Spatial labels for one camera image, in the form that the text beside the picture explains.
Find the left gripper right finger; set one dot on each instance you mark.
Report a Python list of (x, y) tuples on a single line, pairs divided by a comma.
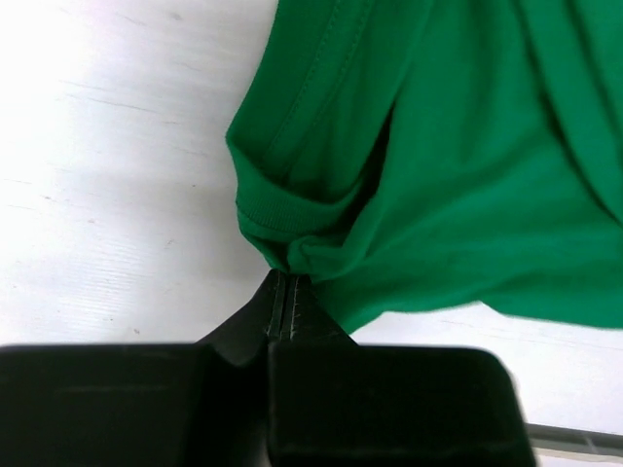
[(303, 318)]

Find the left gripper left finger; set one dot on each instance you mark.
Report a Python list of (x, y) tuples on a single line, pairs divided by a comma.
[(245, 334)]

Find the green t-shirt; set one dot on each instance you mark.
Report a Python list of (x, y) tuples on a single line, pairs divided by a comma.
[(419, 155)]

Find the aluminium table rail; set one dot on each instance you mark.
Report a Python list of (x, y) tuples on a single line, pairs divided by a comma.
[(574, 440)]

